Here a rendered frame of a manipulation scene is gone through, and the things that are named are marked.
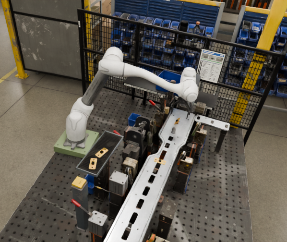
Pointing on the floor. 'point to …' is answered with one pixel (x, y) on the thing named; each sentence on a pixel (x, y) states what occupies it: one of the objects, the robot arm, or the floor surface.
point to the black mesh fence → (173, 62)
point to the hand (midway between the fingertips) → (179, 114)
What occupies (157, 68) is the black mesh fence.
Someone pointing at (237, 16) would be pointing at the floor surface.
